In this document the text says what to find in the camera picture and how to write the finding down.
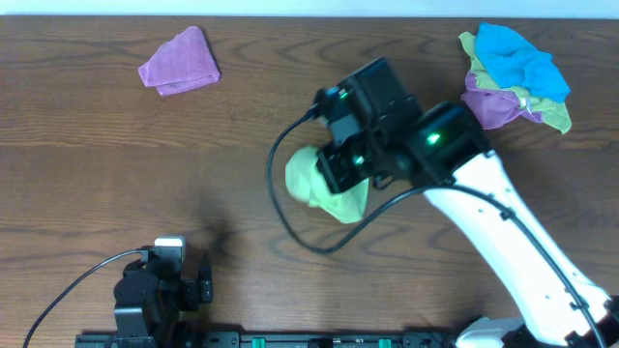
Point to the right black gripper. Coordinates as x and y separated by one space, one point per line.
329 159

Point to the light green cloth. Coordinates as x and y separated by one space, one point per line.
305 183

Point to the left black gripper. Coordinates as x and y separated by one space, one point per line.
194 292

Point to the blue cloth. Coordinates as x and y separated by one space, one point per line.
512 61

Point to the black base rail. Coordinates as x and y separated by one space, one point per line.
273 340

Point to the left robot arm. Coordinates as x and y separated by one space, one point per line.
150 298

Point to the folded purple cloth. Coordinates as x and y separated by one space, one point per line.
183 64

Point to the olive green cloth in pile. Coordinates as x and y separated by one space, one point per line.
554 114

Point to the crumpled purple cloth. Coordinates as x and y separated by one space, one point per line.
494 108

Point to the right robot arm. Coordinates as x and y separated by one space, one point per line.
457 171

